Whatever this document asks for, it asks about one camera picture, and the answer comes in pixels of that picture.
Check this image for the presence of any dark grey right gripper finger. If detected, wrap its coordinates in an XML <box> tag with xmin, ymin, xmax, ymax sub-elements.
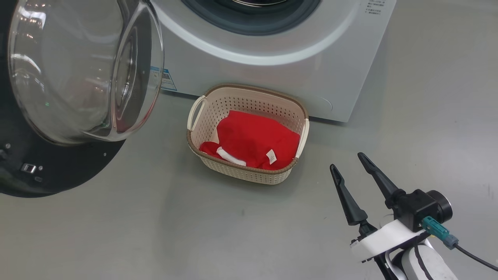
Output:
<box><xmin>357</xmin><ymin>152</ymin><xmax>407</xmax><ymax>208</ymax></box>
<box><xmin>330</xmin><ymin>164</ymin><xmax>368</xmax><ymax>226</ymax></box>

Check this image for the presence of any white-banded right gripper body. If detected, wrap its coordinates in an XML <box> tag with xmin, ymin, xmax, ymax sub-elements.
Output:
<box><xmin>349</xmin><ymin>218</ymin><xmax>428</xmax><ymax>263</ymax></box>

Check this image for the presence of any red basketball jersey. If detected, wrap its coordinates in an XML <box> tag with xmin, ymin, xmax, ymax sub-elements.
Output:
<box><xmin>199</xmin><ymin>110</ymin><xmax>301</xmax><ymax>171</ymax></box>

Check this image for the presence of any black round glass washer door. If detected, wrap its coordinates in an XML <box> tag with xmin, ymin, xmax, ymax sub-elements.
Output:
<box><xmin>0</xmin><ymin>0</ymin><xmax>165</xmax><ymax>198</ymax></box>

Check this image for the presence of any cream perforated laundry basket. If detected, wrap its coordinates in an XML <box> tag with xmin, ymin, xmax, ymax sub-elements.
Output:
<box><xmin>186</xmin><ymin>84</ymin><xmax>310</xmax><ymax>185</ymax></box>

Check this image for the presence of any white front-load washing machine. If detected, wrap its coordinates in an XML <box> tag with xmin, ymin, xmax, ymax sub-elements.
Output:
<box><xmin>150</xmin><ymin>0</ymin><xmax>397</xmax><ymax>123</ymax></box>

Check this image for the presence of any blue energy label sticker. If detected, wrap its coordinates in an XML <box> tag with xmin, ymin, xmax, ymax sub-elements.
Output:
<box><xmin>151</xmin><ymin>66</ymin><xmax>177</xmax><ymax>92</ymax></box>

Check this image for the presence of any right teal-plug camera cable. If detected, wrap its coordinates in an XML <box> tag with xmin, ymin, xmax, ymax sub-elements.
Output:
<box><xmin>421</xmin><ymin>216</ymin><xmax>498</xmax><ymax>271</ymax></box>

